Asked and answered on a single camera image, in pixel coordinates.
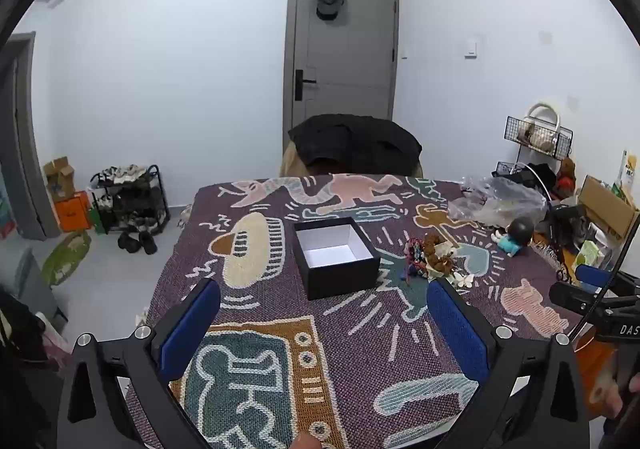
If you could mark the clear plastic bag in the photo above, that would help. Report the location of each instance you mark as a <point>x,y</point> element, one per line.
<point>505,201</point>

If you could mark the green packet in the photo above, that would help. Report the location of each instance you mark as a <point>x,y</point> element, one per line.
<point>589,254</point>

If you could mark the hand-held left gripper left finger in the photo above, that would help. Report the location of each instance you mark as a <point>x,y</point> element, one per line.
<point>192,324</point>

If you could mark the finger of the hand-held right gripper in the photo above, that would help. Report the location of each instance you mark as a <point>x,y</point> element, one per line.
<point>590,274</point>
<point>570,296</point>

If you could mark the grey cap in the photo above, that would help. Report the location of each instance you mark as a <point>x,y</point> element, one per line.
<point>329,1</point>

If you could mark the green floor mat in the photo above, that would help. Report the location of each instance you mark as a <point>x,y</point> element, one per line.
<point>65,259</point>

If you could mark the white light switch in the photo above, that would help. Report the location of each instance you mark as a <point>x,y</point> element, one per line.
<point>470,47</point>

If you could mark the black cloth bundle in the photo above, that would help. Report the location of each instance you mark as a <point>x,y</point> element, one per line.
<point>540,176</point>

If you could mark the open cardboard box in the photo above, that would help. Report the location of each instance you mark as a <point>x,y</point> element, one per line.
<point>600,209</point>

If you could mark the green bag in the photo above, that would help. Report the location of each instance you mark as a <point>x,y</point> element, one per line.
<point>99,221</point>

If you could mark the printed purple blanket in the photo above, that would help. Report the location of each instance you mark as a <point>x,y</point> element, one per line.
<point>350,329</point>

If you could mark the white handbag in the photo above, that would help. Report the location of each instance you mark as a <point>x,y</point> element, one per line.
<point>542,136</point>

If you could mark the dark slipper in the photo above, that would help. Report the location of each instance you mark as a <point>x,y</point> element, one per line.
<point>128,244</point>
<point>148,244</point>

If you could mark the brown plush toy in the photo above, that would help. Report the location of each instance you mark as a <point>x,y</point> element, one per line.
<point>566,176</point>

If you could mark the grey door frame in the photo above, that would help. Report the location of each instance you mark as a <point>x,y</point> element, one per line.
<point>30,154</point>

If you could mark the yellow green carton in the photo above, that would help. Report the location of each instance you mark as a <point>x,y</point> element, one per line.
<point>627,169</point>

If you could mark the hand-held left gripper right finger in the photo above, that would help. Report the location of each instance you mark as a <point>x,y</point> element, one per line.
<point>457,329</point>

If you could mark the black jacket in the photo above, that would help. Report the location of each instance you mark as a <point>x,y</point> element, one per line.
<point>355,139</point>

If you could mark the black-headed doll figurine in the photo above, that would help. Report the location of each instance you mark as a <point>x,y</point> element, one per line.
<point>520,231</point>

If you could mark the black square box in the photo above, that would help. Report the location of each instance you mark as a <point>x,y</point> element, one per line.
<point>340,279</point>

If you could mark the grey door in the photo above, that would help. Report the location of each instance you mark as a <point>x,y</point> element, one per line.
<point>345,54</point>

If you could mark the black shoe rack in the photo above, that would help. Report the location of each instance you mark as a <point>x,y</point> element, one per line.
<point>162,199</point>

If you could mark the person's right hand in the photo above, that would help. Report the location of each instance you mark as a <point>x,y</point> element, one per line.
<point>616,396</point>

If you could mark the person's left hand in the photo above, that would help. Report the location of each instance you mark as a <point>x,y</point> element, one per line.
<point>304,442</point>

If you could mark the small brown cardboard box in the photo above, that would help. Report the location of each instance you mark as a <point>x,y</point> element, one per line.
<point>59,179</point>

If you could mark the orange box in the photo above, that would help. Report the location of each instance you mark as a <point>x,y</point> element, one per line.
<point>72,214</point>

